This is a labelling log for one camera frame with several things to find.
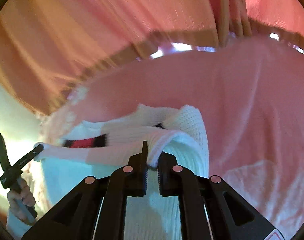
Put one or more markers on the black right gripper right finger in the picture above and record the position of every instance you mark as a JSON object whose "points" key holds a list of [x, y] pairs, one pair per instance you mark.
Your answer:
{"points": [[209, 207]]}

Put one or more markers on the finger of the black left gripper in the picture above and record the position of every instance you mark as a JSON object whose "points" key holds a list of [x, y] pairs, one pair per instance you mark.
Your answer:
{"points": [[29, 156]]}

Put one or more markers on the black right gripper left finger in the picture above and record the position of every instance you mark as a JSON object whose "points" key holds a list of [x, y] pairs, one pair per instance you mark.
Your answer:
{"points": [[95, 208]]}

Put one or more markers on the white red black knit sweater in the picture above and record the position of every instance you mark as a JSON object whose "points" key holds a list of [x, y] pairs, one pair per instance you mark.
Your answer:
{"points": [[132, 143]]}

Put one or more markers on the white sleeve forearm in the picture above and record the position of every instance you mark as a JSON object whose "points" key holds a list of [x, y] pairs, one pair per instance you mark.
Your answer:
{"points": [[16, 227]]}

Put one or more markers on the person's left hand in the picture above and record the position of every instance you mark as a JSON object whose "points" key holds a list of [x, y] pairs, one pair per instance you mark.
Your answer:
{"points": [[25, 196]]}

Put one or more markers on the pink blanket with white pattern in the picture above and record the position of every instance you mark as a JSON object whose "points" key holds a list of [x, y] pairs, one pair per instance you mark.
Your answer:
{"points": [[251, 98]]}

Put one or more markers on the pink curtain with tan hem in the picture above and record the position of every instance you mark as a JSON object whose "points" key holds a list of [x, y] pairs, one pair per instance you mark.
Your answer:
{"points": [[48, 47]]}

